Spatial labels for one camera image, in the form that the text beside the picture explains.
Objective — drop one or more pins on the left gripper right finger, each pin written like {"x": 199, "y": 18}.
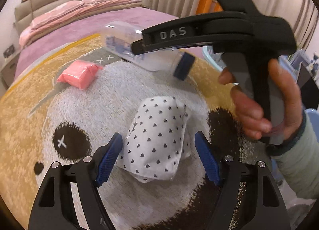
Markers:
{"x": 263, "y": 205}

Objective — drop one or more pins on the bed with purple cover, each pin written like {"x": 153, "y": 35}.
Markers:
{"x": 75, "y": 31}

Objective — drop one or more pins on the dark picture frame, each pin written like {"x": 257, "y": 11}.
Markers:
{"x": 9, "y": 51}

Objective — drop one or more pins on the pink clay packet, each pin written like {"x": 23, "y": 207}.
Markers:
{"x": 80, "y": 74}

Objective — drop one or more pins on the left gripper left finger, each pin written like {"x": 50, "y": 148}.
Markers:
{"x": 53, "y": 207}

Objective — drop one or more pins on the light green sleeve forearm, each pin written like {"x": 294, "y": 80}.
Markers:
{"x": 297, "y": 160}

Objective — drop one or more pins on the person's right hand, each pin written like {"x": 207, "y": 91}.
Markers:
{"x": 267, "y": 99}

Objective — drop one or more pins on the grey nightstand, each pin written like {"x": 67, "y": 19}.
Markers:
{"x": 8, "y": 69}

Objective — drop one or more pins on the clear plastic bottle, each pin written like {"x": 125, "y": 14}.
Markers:
{"x": 131, "y": 44}

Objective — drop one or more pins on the white heart-print tissue pack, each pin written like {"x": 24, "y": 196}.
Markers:
{"x": 157, "y": 140}

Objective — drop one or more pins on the light blue plastic basket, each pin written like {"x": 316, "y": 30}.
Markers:
{"x": 214, "y": 59}

